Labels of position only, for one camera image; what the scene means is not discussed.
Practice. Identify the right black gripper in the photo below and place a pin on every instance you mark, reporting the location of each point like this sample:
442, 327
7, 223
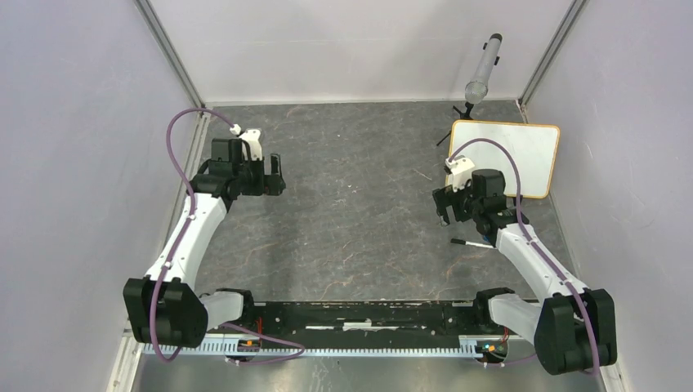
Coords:
444, 197

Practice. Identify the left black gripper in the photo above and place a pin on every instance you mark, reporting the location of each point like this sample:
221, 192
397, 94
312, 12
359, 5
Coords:
269, 184

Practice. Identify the white black marker pen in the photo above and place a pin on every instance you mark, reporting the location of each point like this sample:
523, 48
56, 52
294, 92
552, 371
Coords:
459, 241

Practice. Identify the yellow framed whiteboard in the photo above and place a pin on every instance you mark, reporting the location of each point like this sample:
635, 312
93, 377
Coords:
533, 148

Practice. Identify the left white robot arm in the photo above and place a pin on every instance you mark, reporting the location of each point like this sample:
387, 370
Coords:
163, 307

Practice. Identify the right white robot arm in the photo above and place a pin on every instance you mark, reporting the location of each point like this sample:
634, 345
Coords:
571, 327

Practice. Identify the black microphone tripod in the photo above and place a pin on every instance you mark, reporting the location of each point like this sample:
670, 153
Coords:
464, 114

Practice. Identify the silver microphone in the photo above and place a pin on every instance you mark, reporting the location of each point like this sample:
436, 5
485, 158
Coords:
478, 86

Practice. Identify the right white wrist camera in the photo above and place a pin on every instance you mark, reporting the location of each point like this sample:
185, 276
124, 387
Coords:
458, 172

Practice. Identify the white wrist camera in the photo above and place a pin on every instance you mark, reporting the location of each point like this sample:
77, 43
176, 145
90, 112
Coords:
251, 142
458, 172

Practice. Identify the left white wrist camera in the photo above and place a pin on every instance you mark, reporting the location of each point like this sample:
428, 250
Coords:
251, 142

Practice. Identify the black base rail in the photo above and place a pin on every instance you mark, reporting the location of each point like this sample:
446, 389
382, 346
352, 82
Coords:
363, 325

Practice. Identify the grey slotted cable duct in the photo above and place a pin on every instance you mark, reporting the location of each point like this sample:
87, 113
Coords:
230, 346

